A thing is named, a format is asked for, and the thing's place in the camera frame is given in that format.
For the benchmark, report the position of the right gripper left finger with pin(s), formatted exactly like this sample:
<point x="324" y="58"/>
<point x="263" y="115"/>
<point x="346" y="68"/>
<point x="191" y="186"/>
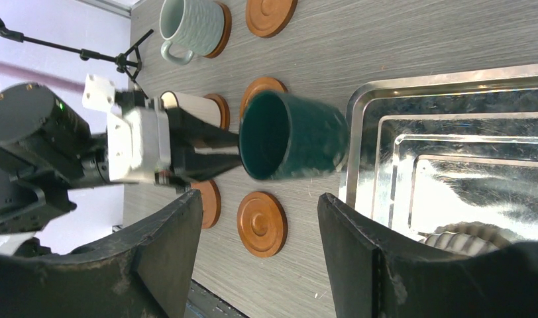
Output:
<point x="143" y="270"/>

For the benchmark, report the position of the wooden coaster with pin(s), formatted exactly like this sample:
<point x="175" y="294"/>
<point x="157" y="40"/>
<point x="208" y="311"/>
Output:
<point x="266" y="18"/>
<point x="227" y="25"/>
<point x="223" y="109"/>
<point x="262" y="224"/>
<point x="257" y="86"/>
<point x="211" y="202"/>

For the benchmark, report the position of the black microphone tripod stand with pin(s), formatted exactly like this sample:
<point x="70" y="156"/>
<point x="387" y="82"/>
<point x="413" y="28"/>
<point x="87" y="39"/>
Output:
<point x="129" y="62"/>

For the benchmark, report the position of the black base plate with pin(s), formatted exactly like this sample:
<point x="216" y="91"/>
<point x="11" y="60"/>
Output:
<point x="203" y="303"/>

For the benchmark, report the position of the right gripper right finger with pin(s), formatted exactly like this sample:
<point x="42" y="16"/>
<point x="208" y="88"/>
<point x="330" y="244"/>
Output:
<point x="377" y="272"/>

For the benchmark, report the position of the dark teal mug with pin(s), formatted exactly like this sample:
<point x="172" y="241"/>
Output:
<point x="283" y="136"/>

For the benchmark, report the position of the metal tray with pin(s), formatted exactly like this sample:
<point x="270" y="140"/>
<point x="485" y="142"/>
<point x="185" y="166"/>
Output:
<point x="434" y="153"/>

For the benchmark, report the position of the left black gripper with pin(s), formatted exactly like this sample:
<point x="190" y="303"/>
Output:
<point x="46" y="149"/>

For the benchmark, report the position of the ribbed grey cup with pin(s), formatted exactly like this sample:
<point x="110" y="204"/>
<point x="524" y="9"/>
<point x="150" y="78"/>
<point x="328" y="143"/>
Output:
<point x="470" y="238"/>

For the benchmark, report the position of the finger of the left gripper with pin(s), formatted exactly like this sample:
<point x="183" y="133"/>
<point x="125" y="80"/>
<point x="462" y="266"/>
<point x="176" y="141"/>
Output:
<point x="187" y="132"/>
<point x="195" y="167"/>

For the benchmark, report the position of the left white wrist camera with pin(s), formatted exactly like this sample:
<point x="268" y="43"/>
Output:
<point x="138" y="142"/>

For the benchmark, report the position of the ribbed clear glass cup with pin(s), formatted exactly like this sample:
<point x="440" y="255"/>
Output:
<point x="200" y="107"/>

